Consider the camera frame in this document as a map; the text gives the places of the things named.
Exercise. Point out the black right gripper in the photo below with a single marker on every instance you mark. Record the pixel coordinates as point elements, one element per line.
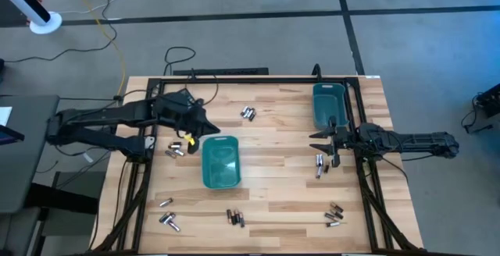
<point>343,141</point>

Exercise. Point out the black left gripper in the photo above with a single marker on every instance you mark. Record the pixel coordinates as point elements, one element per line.
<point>179,113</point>

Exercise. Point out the blue plastic bin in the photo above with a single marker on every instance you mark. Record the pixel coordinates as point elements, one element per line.
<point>328,104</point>

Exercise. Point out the green plastic bin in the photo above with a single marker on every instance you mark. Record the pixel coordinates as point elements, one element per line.
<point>218,170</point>

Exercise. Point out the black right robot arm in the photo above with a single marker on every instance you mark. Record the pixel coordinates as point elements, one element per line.
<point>414,141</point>

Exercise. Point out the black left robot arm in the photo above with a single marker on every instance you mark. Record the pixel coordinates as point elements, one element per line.
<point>129,113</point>

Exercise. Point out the yellow tape strip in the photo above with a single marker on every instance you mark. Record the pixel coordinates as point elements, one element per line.
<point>190,139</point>

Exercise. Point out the black desk base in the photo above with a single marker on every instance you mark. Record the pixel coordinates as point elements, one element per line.
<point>58,199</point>

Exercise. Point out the grey desk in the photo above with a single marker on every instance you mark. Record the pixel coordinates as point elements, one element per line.
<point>27,162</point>

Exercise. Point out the dark tablet device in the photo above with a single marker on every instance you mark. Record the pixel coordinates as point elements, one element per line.
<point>9,136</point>

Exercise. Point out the white pole with round base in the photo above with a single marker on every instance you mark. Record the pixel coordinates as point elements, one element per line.
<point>46,22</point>

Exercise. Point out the white paper sheet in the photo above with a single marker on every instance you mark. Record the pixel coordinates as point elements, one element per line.
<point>4,115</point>

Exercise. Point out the black aluminium table frame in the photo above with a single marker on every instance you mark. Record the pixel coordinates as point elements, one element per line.
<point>254,80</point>

